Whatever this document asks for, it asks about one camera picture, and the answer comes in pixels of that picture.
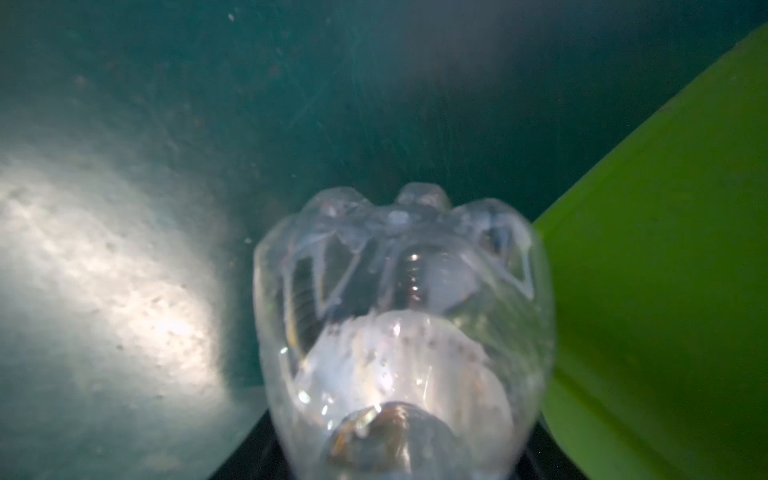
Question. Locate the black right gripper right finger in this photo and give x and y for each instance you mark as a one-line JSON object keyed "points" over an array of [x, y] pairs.
{"points": [[543, 459]]}

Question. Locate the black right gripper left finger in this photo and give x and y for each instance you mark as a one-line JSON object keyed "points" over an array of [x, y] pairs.
{"points": [[258, 457]]}

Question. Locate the green bin black liner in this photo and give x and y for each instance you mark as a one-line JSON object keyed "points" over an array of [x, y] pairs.
{"points": [[659, 261]]}

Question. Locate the clear bottle blue cap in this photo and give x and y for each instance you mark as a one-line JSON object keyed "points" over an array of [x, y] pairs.
{"points": [[411, 340]]}

